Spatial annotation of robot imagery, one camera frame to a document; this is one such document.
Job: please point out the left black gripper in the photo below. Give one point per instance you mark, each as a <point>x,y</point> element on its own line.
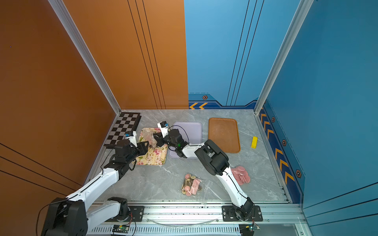
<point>141,147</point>

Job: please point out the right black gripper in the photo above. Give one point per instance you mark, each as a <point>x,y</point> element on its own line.
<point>160,139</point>

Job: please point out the ziploc bag of beige cookies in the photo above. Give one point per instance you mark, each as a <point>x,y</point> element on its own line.
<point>149,136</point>

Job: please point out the ziploc bag of mixed cookies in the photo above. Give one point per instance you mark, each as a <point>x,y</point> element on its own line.
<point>195,189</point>

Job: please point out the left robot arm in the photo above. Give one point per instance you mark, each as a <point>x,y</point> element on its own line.
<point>74,216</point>

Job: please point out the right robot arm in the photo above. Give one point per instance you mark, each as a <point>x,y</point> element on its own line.
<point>215,161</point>

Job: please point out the ziploc bag of pink cookies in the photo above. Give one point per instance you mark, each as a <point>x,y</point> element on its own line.
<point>241,175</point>

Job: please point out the floral pattern tray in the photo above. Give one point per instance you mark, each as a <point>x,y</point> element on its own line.
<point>155,156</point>

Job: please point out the black white chessboard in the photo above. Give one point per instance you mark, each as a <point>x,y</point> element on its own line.
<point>124,123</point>

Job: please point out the lavender plastic tray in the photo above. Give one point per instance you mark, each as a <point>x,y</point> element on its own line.
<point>192,133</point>

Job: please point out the brown plastic tray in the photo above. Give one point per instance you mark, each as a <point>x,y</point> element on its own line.
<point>224,133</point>

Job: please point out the left green circuit board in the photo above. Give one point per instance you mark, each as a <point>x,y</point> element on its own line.
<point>120,229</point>

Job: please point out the green circuit board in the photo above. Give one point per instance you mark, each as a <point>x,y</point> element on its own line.
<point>120,229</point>
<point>248,229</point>

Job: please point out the yellow rectangular block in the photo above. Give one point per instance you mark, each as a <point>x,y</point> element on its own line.
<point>254,142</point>

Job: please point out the right green circuit board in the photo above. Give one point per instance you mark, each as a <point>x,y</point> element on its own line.
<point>248,229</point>

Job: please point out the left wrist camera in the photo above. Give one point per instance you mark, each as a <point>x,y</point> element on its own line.
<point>131,136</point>

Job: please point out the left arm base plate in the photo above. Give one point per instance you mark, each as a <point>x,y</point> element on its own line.
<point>131,214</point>

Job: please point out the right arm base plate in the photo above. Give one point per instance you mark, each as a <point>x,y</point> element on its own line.
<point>232,214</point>

